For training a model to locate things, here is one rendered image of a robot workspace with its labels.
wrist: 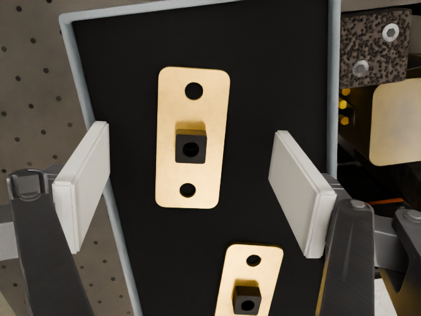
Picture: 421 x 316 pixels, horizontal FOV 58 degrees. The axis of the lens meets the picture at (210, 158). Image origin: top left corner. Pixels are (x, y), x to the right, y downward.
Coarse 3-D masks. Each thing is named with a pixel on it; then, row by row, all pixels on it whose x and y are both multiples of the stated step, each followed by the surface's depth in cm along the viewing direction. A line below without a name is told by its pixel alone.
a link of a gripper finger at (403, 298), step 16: (400, 224) 13; (416, 224) 13; (400, 240) 13; (416, 240) 12; (416, 256) 11; (384, 272) 14; (400, 272) 13; (416, 272) 11; (400, 288) 13; (416, 288) 11; (400, 304) 12; (416, 304) 11
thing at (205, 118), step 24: (168, 72) 20; (192, 72) 20; (216, 72) 20; (168, 96) 20; (216, 96) 21; (168, 120) 21; (192, 120) 21; (216, 120) 21; (168, 144) 21; (216, 144) 22; (168, 168) 22; (192, 168) 22; (216, 168) 22; (168, 192) 23; (216, 192) 23
